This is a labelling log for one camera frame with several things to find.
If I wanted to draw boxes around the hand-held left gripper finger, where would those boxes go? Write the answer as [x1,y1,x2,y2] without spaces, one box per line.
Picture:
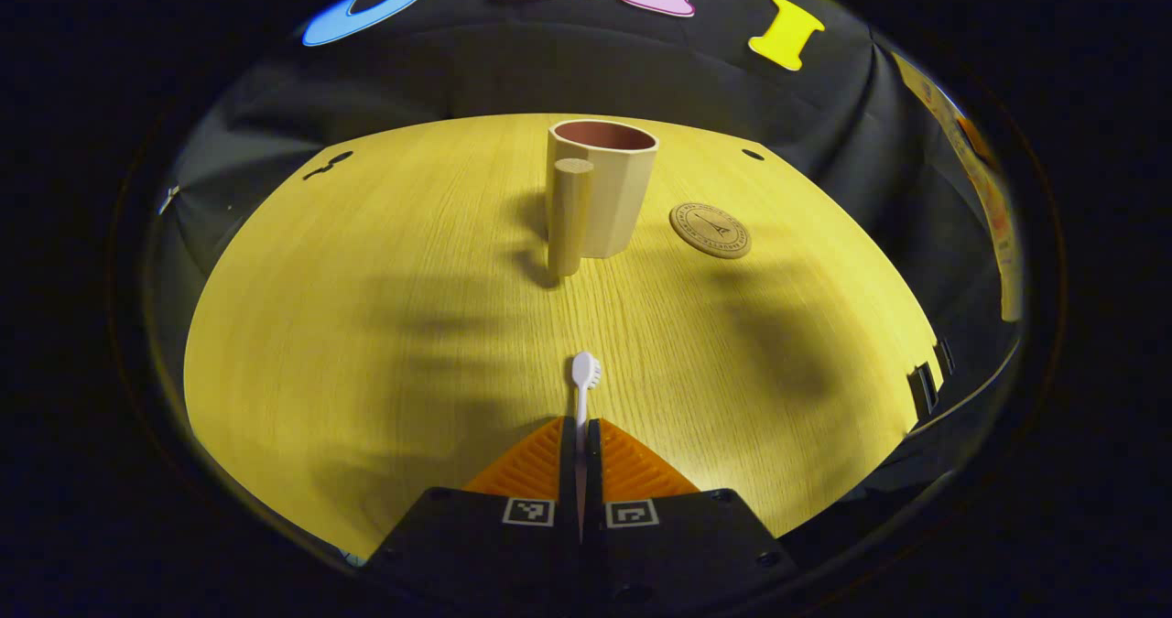
[584,417,799,618]
[364,415,582,618]

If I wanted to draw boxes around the white toothbrush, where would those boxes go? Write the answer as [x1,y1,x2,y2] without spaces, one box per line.
[570,351,602,546]

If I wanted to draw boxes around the round brown coaster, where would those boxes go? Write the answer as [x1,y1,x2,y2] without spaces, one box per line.
[669,201,753,260]

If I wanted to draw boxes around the beige cup with handle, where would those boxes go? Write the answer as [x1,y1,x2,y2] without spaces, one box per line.
[547,120,659,277]

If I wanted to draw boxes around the yellow wooden desktop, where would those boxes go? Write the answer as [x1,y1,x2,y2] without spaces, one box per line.
[183,113,944,560]

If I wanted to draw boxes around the black backdrop cloth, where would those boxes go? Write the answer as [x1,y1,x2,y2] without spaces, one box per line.
[151,0,1025,509]

